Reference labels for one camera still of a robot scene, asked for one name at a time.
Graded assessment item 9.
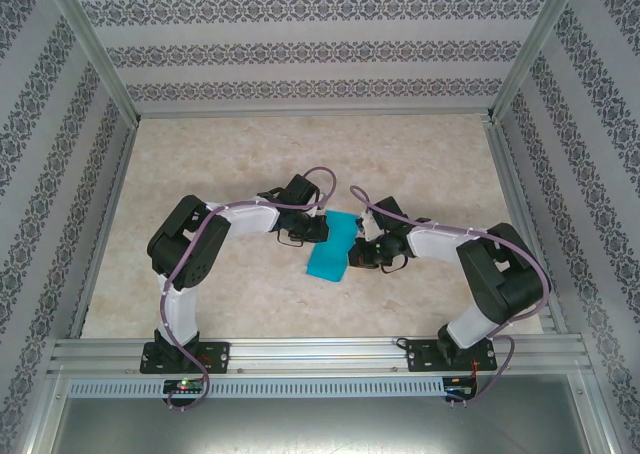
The blue square paper sheet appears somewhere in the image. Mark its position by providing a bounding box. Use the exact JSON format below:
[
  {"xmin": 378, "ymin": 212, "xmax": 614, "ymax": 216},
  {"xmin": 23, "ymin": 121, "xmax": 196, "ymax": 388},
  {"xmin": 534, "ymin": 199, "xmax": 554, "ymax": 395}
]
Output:
[{"xmin": 304, "ymin": 210, "xmax": 360, "ymax": 284}]

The grey metal sheet panel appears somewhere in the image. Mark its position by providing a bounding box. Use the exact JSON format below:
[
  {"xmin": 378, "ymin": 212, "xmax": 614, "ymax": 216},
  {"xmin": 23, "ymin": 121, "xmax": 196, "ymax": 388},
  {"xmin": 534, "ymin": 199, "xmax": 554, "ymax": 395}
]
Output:
[{"xmin": 49, "ymin": 396, "xmax": 616, "ymax": 454}]

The long aluminium mounting rail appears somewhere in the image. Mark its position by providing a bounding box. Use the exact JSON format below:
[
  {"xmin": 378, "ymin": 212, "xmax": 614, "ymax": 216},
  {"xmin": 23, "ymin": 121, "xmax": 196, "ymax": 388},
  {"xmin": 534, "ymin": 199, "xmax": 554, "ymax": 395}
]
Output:
[{"xmin": 47, "ymin": 336, "xmax": 590, "ymax": 378}]

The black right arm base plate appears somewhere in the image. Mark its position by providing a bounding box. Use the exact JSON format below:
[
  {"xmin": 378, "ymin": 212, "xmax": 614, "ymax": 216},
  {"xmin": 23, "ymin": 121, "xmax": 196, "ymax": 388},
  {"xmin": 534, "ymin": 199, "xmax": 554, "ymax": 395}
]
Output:
[{"xmin": 403, "ymin": 338, "xmax": 497, "ymax": 374}]

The aluminium side rail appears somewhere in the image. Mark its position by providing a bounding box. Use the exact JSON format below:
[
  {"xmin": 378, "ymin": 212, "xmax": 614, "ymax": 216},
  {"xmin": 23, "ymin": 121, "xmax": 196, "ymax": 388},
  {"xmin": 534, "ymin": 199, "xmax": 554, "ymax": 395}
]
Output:
[
  {"xmin": 67, "ymin": 123, "xmax": 142, "ymax": 340},
  {"xmin": 482, "ymin": 116, "xmax": 571, "ymax": 335}
]

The slotted grey cable duct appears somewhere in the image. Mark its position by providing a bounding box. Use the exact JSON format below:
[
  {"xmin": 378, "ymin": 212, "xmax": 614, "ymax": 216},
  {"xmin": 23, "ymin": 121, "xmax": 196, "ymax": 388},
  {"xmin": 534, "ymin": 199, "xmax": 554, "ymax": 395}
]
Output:
[{"xmin": 67, "ymin": 376, "xmax": 448, "ymax": 400}]

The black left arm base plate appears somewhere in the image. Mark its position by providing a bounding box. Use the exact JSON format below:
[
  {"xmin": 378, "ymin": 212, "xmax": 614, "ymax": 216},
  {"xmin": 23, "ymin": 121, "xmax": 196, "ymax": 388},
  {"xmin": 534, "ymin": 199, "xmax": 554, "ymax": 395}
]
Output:
[{"xmin": 139, "ymin": 341, "xmax": 231, "ymax": 375}]

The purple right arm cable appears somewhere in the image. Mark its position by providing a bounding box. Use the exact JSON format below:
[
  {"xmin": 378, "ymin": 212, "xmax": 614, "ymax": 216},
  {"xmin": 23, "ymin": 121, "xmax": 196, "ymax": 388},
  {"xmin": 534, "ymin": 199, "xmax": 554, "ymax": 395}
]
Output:
[{"xmin": 348, "ymin": 184, "xmax": 553, "ymax": 408}]

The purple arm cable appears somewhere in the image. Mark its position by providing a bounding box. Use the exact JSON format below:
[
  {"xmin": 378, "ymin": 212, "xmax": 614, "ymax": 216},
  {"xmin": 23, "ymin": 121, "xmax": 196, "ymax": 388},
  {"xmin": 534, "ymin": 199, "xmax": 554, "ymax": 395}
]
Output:
[
  {"xmin": 348, "ymin": 184, "xmax": 553, "ymax": 408},
  {"xmin": 158, "ymin": 166, "xmax": 338, "ymax": 414}
]

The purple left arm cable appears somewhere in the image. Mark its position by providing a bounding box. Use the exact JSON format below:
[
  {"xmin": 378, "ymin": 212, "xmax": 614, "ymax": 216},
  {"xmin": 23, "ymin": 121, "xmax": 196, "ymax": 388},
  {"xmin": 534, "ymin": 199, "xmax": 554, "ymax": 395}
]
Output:
[{"xmin": 158, "ymin": 166, "xmax": 338, "ymax": 414}]

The aluminium frame post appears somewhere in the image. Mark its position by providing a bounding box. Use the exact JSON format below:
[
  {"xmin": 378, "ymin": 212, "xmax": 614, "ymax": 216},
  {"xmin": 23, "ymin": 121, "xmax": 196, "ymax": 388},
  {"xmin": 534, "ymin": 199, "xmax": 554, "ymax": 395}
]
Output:
[
  {"xmin": 45, "ymin": 0, "xmax": 142, "ymax": 127},
  {"xmin": 488, "ymin": 0, "xmax": 586, "ymax": 125}
]

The aluminium frame strut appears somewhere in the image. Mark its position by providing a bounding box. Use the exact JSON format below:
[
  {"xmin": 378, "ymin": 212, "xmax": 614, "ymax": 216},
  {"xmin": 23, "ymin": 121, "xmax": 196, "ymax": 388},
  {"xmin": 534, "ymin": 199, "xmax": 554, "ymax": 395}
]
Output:
[
  {"xmin": 14, "ymin": 373, "xmax": 71, "ymax": 454},
  {"xmin": 567, "ymin": 373, "xmax": 624, "ymax": 454}
]

